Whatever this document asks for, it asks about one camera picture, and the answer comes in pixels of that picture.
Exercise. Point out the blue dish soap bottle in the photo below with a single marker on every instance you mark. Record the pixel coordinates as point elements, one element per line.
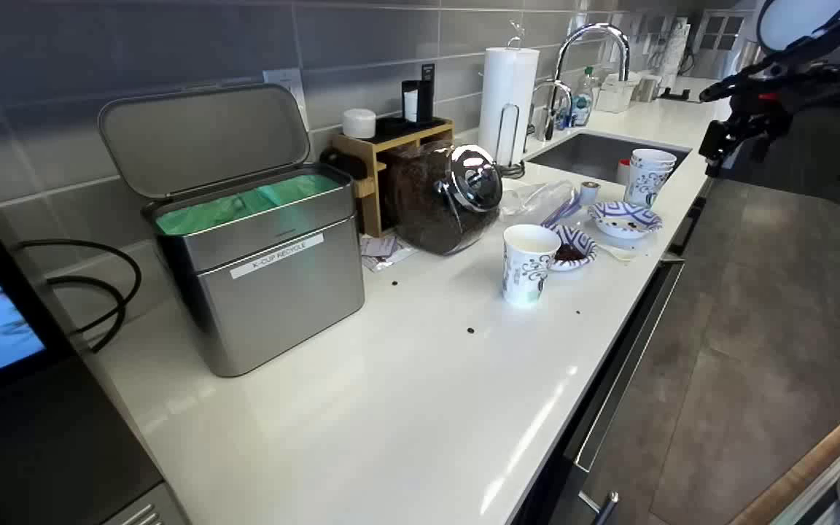
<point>582,106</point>

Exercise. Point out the chrome kitchen faucet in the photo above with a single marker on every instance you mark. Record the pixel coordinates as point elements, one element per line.
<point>589,30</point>

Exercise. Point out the grey metal bin lid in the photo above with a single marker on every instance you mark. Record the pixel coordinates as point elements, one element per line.
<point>203,141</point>

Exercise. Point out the blue patterned saucer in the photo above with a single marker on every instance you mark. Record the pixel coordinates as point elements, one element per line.
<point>572,254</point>

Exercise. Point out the grey slotted appliance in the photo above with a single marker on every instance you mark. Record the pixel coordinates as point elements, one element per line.
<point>148,510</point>

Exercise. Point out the clear container by faucet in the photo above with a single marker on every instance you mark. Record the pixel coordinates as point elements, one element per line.
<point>613,95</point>

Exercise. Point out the wooden board edge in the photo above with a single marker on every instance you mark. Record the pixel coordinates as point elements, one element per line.
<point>810,457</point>

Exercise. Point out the white paper towel roll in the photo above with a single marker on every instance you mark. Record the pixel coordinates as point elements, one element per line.
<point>508,84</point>

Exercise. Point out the blue patterned bowl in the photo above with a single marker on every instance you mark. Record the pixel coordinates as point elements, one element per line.
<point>624,222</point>

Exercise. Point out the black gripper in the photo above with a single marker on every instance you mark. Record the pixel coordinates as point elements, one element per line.
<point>759,106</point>

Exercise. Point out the wooden countertop rack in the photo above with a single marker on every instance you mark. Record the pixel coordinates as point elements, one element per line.
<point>374,179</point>

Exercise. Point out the tall black bottle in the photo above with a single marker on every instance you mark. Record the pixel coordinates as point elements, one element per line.
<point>426,93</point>

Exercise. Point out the white cup with blue pattern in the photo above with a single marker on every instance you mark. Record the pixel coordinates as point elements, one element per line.
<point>648,179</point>
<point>527,268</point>

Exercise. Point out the stainless steel bin body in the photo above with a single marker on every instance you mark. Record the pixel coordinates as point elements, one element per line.
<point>276,303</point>

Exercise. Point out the small white jar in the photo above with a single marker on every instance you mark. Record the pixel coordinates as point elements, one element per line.
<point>359,125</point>

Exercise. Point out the glass jar of coffee beans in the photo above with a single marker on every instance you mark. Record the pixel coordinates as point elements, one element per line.
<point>425,208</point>

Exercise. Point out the small red object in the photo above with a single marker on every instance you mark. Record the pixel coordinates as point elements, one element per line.
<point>621,170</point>

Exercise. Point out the black bottle with white label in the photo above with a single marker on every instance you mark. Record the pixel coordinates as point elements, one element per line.
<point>409,103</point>

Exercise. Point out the steel undermount sink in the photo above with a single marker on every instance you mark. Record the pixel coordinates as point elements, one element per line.
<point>597,155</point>

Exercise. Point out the green bin liner bag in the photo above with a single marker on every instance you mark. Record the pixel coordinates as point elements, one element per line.
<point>234,205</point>

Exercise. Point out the blue and white utensil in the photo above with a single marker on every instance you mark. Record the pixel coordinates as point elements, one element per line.
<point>566,205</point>

